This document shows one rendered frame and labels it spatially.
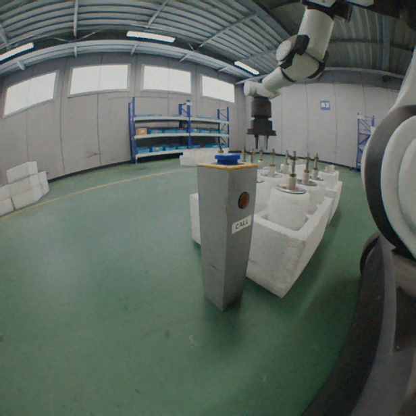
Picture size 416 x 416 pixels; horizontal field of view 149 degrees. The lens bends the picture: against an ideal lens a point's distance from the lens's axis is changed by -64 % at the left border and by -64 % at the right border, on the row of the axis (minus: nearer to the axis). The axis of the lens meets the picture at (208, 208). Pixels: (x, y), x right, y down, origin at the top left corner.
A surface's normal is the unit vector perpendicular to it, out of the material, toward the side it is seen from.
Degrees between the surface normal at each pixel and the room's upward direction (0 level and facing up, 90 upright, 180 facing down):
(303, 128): 90
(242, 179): 90
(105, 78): 90
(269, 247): 90
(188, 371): 0
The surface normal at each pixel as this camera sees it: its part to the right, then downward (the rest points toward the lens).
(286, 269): -0.77, 0.25
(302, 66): -0.02, 0.89
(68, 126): 0.62, 0.29
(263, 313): -0.02, -0.93
